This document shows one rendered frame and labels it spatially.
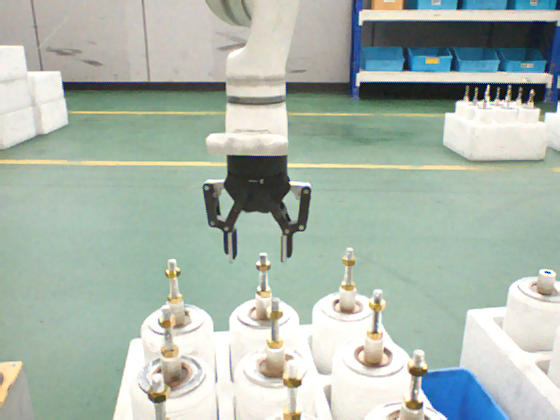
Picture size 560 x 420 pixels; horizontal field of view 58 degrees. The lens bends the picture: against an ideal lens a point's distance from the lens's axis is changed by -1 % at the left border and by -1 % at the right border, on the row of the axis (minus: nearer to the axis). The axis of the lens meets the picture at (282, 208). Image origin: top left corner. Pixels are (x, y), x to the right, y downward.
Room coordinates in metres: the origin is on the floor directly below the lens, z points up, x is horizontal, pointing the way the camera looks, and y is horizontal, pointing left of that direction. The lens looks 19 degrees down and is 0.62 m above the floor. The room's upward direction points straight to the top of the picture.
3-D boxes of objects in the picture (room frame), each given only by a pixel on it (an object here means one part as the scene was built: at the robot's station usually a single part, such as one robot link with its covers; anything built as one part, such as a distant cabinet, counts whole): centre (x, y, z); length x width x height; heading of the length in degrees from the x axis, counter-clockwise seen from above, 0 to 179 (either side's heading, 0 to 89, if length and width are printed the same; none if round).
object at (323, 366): (0.63, -0.09, 0.16); 0.10 x 0.10 x 0.18
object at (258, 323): (0.61, 0.03, 0.25); 0.08 x 0.08 x 0.01
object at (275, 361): (0.50, 0.01, 0.26); 0.02 x 0.02 x 0.03
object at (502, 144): (2.69, -1.12, 0.09); 0.39 x 0.39 x 0.18; 4
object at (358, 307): (0.63, -0.09, 0.25); 0.08 x 0.08 x 0.01
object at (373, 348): (0.51, -0.11, 0.26); 0.02 x 0.02 x 0.03
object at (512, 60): (5.02, -2.23, 0.36); 0.50 x 0.38 x 0.21; 178
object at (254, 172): (0.61, 0.03, 0.45); 0.08 x 0.08 x 0.09
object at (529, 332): (0.68, -0.39, 0.16); 0.10 x 0.10 x 0.18
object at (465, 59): (5.02, -1.80, 0.36); 0.50 x 0.38 x 0.21; 178
